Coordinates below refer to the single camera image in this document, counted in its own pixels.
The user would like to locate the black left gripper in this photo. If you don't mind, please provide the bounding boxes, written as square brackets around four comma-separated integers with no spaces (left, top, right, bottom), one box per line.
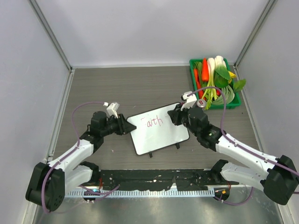
[100,113,135,136]

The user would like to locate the yellow pepper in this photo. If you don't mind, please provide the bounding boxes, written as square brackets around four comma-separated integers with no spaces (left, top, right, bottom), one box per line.
[228,71,236,84]

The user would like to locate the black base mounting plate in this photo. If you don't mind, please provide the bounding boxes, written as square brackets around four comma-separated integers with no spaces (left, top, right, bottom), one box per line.
[95,169,238,191]

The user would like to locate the blue silver drink can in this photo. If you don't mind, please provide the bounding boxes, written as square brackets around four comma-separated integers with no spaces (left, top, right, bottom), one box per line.
[196,99,206,110]

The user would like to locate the red chili pepper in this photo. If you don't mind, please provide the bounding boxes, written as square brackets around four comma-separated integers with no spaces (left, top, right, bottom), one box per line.
[216,88,221,97]

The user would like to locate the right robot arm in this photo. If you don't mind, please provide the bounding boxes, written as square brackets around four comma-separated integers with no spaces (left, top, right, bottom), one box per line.
[167,104,299,205]

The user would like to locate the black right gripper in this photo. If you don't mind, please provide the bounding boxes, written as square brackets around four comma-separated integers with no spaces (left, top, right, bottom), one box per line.
[168,102,200,137]

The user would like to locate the small orange carrot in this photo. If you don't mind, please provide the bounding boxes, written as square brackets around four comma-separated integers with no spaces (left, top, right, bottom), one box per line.
[193,68,204,99]

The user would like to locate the green plastic vegetable bin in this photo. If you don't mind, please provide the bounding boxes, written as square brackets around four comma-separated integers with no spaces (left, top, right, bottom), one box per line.
[189,59,241,110]

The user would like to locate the green celery stalks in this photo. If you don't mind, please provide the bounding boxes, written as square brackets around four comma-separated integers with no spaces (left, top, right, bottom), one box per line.
[202,78,217,110]

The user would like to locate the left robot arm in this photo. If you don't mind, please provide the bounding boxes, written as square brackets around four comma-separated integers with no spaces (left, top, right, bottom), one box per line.
[25,111,136,212]

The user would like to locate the pale green bok choy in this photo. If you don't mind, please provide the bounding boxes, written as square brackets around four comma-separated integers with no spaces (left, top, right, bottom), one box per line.
[212,85,235,105]

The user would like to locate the white whiteboard black frame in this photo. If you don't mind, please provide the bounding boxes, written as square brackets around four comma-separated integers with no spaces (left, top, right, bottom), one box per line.
[127,102,190,155]

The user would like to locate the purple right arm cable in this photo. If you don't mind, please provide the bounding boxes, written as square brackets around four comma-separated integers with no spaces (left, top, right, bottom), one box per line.
[189,86,299,205]

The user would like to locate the green leaf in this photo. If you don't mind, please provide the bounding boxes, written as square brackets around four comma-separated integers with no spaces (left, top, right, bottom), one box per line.
[233,79,246,93]

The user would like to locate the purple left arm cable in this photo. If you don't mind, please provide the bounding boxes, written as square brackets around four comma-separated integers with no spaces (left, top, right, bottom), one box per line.
[41,101,120,214]

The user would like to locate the large orange carrot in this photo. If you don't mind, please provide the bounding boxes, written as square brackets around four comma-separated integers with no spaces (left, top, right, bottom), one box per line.
[201,58,209,82]

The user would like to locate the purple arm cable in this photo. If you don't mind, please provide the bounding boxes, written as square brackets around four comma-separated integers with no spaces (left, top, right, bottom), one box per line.
[189,86,299,205]
[41,101,120,214]

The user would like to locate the white green bok choy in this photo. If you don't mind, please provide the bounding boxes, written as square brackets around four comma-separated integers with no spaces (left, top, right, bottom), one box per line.
[207,56,232,89]

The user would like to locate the white slotted cable duct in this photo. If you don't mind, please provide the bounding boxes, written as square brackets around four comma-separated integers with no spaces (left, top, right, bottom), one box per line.
[65,188,215,198]

